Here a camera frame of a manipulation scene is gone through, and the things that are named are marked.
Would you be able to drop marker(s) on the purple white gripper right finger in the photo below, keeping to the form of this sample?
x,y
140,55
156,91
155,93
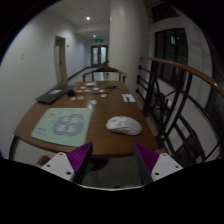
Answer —
x,y
153,166

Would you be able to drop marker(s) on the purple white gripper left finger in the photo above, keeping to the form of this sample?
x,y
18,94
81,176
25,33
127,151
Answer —
x,y
71,166

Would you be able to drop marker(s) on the white computer mouse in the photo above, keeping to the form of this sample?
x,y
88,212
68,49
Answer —
x,y
124,125

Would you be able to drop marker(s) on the light green mouse pad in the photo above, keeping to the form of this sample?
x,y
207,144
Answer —
x,y
63,126

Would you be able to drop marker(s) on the white card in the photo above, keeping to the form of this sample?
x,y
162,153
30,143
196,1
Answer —
x,y
93,102

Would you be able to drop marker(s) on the wooden stair railing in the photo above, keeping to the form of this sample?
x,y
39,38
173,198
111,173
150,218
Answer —
x,y
187,108

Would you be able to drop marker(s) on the white notepad with pen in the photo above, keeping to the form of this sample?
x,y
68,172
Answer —
x,y
128,98

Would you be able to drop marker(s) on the small black box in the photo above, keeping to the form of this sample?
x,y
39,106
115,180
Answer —
x,y
71,93

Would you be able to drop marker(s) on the black laptop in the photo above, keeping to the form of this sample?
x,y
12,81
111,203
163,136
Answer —
x,y
53,94

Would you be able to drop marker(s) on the wooden chair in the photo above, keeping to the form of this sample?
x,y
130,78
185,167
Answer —
x,y
105,69

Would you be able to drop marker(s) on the double glass door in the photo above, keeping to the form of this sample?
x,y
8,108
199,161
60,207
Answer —
x,y
98,55

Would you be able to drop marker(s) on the green exit sign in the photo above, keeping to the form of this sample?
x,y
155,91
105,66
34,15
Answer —
x,y
99,40

